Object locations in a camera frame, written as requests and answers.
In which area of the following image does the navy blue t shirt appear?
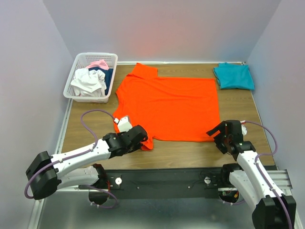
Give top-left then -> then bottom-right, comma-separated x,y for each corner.
89,67 -> 113,95

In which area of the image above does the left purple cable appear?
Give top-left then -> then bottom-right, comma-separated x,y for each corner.
24,109 -> 119,209

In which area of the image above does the pink t shirt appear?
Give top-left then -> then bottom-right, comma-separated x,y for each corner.
86,60 -> 109,71

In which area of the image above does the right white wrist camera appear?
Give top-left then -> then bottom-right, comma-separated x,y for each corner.
240,120 -> 247,136

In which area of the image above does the white plastic laundry basket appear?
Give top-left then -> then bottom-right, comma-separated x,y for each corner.
63,52 -> 118,103

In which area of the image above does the aluminium extrusion frame rail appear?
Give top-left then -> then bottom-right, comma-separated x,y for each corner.
27,61 -> 305,229

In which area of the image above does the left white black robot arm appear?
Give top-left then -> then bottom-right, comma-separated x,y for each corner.
24,125 -> 148,200

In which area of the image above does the white crumpled t shirt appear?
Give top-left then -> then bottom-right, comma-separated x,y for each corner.
70,68 -> 107,97

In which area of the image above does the orange t shirt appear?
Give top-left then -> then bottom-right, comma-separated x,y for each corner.
113,63 -> 220,150

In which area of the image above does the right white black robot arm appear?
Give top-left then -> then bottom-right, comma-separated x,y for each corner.
207,120 -> 296,229

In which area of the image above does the teal t shirt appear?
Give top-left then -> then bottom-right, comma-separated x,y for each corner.
213,62 -> 255,91

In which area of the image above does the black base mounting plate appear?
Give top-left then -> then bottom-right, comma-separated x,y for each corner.
78,167 -> 248,200

